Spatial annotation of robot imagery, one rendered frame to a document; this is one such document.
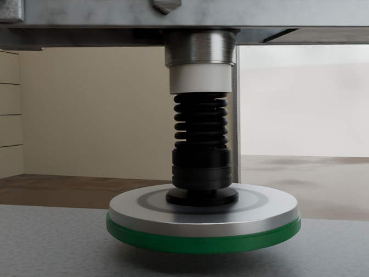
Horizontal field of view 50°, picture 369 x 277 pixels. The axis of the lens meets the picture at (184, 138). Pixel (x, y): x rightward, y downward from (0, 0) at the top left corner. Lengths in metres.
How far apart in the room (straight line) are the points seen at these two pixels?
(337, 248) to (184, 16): 0.30
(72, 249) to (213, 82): 0.25
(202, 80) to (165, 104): 5.34
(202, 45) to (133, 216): 0.19
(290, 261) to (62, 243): 0.27
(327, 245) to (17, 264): 0.34
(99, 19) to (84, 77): 6.06
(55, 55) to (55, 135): 1.28
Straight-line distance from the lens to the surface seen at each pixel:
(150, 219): 0.38
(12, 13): 0.37
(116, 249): 0.49
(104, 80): 6.25
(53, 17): 0.39
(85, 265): 0.45
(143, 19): 0.39
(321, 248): 0.49
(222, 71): 0.43
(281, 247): 0.49
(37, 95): 7.01
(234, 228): 0.37
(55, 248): 0.51
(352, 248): 0.51
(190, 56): 0.42
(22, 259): 0.49
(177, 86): 0.43
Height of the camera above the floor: 0.99
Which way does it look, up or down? 4 degrees down
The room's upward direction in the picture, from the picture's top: 1 degrees counter-clockwise
